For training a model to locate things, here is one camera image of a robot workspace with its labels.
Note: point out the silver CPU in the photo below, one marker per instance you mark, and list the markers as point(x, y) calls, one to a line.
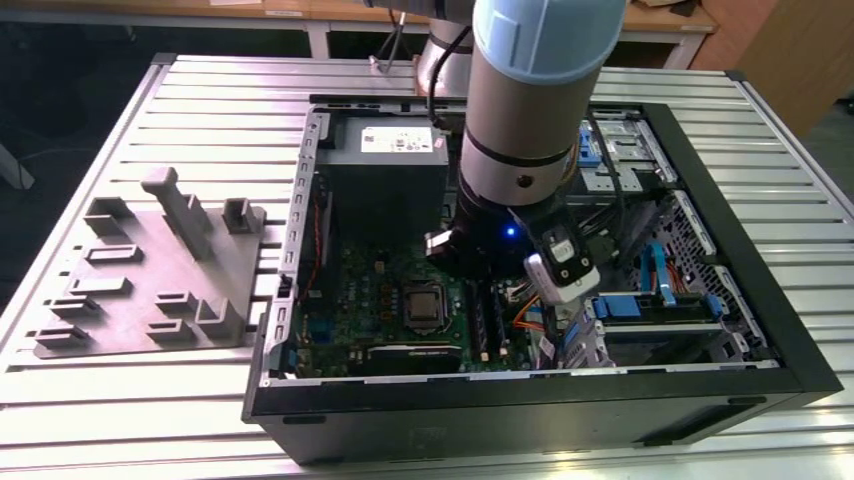
point(425, 306)

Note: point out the wooden desk white frame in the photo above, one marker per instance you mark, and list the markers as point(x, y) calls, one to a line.
point(668, 20)

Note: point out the metal disk bay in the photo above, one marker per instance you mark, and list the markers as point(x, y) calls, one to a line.
point(594, 350)

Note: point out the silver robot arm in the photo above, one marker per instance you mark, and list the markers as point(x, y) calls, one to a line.
point(521, 140)

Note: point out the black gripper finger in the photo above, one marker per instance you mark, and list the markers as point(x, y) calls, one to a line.
point(441, 245)

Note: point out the grey power supply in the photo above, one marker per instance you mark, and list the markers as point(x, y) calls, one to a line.
point(381, 200)

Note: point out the blue drive latch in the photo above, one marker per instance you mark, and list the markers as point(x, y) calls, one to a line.
point(586, 150)

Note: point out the brown wooden cabinet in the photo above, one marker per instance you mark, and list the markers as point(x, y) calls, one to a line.
point(788, 50)

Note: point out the grey parts rack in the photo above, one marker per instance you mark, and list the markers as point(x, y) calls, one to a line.
point(167, 270)

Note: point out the black graphics card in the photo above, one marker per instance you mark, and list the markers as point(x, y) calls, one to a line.
point(414, 357)

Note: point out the metal drive cage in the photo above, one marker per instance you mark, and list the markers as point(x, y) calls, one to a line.
point(634, 175)

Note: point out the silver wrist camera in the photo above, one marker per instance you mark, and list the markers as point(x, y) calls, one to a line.
point(564, 270)

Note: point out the black PC case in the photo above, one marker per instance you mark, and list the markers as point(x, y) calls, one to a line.
point(534, 400)

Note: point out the blue disk carrier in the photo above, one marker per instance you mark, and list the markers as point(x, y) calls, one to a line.
point(617, 306)

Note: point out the grey chair leg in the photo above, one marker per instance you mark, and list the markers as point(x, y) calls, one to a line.
point(17, 172)

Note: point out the black CPU socket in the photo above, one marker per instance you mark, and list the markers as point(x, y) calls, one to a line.
point(428, 331)

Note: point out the green motherboard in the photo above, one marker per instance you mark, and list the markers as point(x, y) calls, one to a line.
point(364, 300)

